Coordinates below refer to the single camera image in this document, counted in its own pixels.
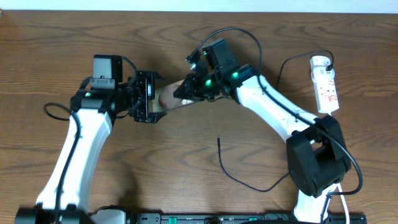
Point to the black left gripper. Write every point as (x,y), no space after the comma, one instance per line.
(148,96)

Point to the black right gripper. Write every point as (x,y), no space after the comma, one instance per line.
(189,84)

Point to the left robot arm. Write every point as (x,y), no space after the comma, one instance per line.
(93,110)

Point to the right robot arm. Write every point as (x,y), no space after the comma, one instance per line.
(316,153)

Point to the white charger adapter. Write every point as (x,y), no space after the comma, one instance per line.
(321,74)

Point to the white power strip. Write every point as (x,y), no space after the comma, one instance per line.
(325,92)

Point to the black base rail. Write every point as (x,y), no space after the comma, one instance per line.
(236,218)

